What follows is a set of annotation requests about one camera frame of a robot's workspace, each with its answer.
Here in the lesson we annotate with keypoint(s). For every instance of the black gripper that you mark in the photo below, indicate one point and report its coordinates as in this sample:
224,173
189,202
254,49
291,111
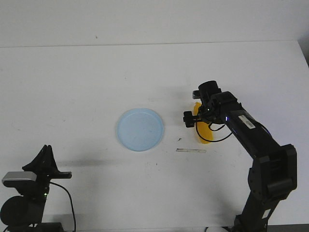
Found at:
45,175
207,112

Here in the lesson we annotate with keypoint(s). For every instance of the yellow corn cob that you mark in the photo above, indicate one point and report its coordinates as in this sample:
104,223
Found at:
202,127

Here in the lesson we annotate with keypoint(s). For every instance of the light blue round plate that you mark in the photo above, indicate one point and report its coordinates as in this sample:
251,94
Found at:
140,129

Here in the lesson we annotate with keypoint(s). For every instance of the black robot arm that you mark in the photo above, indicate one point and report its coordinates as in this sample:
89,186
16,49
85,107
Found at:
273,174
24,213

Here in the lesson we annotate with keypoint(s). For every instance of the tape strip on table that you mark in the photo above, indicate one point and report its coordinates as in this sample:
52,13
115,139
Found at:
190,150

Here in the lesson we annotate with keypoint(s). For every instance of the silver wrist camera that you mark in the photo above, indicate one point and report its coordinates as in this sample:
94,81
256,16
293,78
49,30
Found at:
13,179

